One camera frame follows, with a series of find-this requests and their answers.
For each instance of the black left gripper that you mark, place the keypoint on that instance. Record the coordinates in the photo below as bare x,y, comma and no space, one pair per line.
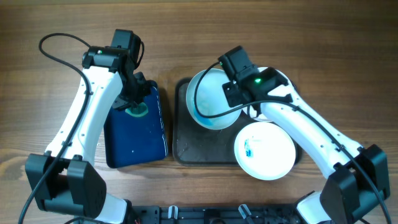
144,91

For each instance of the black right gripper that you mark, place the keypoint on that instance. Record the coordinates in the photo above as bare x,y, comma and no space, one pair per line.
234,94

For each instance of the green yellow sponge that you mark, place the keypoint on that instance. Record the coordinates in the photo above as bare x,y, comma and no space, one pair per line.
138,111

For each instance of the white plate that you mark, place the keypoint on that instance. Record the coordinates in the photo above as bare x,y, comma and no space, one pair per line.
264,151
252,113

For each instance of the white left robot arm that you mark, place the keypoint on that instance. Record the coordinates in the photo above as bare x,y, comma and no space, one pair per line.
63,179

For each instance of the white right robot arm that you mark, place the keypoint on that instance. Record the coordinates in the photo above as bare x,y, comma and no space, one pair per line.
357,178

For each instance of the blue water tray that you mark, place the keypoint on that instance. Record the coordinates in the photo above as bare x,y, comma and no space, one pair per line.
133,140

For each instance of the dark brown serving tray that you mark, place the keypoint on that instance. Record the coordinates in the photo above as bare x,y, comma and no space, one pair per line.
194,145

